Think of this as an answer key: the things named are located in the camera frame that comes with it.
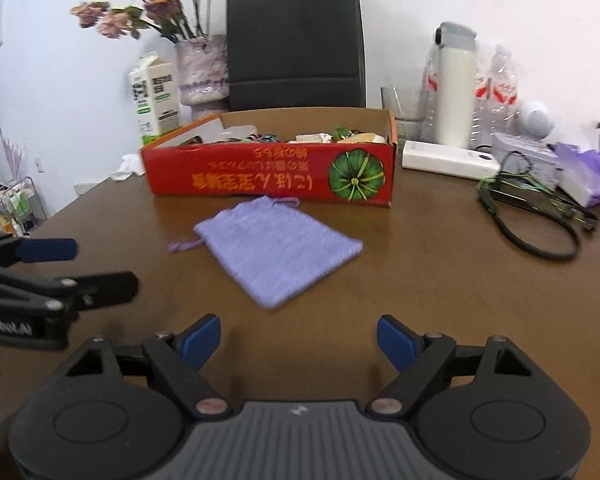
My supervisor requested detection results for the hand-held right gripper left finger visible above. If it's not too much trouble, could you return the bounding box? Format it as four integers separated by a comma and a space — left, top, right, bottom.
65, 313, 233, 420

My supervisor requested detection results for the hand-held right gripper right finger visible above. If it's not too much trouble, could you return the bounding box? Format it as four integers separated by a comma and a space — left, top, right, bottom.
364, 314, 533, 418

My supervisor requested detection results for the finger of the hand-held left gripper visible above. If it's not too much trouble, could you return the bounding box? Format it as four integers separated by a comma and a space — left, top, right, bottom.
0, 266, 140, 312
0, 234, 79, 267

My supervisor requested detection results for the purple knitted drawstring pouch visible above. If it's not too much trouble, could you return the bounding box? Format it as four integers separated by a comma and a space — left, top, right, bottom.
167, 196, 365, 311

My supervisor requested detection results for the red cardboard box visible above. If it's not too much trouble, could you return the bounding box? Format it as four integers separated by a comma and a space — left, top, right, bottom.
141, 107, 398, 209

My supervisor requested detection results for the brown wooden desktop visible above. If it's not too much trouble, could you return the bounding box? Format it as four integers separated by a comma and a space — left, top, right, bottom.
0, 105, 600, 461

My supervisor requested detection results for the rolling storage cart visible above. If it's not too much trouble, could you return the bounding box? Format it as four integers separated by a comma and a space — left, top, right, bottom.
0, 177, 48, 237

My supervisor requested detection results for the crumpled white paper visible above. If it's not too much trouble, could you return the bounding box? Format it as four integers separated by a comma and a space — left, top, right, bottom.
111, 152, 147, 181

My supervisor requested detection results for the white and green carton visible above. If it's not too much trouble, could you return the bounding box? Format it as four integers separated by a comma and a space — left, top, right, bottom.
128, 52, 182, 148

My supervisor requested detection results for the white power bank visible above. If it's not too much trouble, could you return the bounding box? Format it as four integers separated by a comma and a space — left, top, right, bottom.
401, 140, 501, 182

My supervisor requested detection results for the white tin box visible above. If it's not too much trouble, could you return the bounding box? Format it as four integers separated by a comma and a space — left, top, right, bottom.
492, 132, 561, 186

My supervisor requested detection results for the clear glass cup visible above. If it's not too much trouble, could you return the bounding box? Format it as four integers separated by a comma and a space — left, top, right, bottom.
380, 85, 427, 141

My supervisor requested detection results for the purple marbled vase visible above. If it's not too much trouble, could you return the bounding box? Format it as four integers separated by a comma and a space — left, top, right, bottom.
174, 35, 230, 122

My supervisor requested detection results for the clear plastic water bottle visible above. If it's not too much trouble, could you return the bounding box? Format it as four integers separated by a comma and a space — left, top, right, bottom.
422, 42, 443, 141
472, 55, 493, 148
490, 45, 522, 136

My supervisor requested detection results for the white thermos bottle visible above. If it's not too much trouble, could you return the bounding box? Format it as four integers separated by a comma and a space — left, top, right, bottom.
434, 21, 478, 148

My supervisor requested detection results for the purple tissue pack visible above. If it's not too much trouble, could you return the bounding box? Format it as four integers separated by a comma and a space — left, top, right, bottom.
550, 142, 600, 208

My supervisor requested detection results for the black paper bag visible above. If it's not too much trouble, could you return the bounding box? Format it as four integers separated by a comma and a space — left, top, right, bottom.
225, 0, 367, 112

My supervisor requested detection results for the black cable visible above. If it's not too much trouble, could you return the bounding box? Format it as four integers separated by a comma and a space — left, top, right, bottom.
477, 152, 600, 262

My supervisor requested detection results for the green cable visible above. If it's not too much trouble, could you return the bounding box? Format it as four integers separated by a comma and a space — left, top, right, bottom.
490, 170, 596, 221

